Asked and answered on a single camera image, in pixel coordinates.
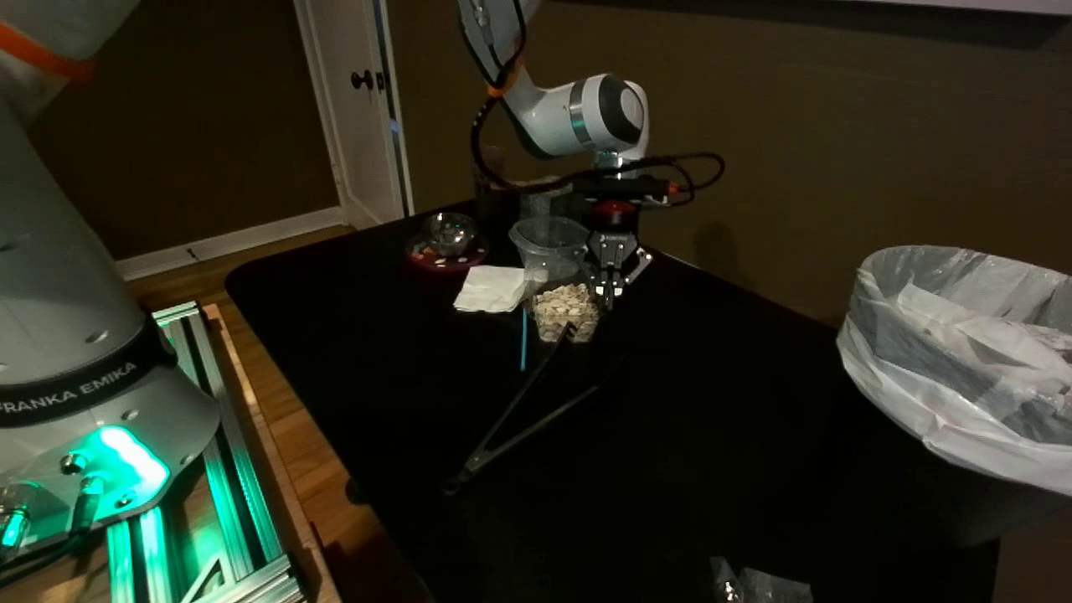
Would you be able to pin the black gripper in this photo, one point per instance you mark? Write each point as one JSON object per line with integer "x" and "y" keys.
{"x": 616, "y": 228}

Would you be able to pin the clear container with white pieces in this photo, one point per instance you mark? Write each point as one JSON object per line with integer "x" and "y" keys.
{"x": 563, "y": 309}

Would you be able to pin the clear plastic bowl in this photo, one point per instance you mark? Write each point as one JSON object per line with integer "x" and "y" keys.
{"x": 549, "y": 245}

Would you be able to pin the blue straw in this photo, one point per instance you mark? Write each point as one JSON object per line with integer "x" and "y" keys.
{"x": 523, "y": 335}

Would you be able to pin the metal tongs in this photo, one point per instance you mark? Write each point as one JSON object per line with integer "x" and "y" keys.
{"x": 523, "y": 422}

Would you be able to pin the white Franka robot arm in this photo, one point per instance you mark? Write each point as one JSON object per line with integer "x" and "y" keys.
{"x": 69, "y": 311}

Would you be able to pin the white paper napkin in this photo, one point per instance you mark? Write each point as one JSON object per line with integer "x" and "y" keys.
{"x": 490, "y": 288}

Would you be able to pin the red round plate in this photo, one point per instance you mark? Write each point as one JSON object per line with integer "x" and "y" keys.
{"x": 429, "y": 261}

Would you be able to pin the white door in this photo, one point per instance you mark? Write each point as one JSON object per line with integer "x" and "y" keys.
{"x": 356, "y": 146}

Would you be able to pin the crumpled clear plastic wrap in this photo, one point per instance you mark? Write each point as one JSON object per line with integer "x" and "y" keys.
{"x": 754, "y": 585}

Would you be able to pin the trash bin with white bag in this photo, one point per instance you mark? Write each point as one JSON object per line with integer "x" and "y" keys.
{"x": 948, "y": 368}

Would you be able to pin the black trash bin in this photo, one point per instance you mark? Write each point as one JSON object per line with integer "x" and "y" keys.
{"x": 894, "y": 523}

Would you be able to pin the white baseboard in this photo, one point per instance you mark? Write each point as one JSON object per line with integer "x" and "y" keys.
{"x": 221, "y": 243}

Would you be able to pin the wooden board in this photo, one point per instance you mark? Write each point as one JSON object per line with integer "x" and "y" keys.
{"x": 279, "y": 481}

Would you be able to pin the aluminium profile frame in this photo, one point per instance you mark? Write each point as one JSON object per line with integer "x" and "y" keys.
{"x": 221, "y": 491}

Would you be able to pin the white wall board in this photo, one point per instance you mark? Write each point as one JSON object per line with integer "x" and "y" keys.
{"x": 984, "y": 4}

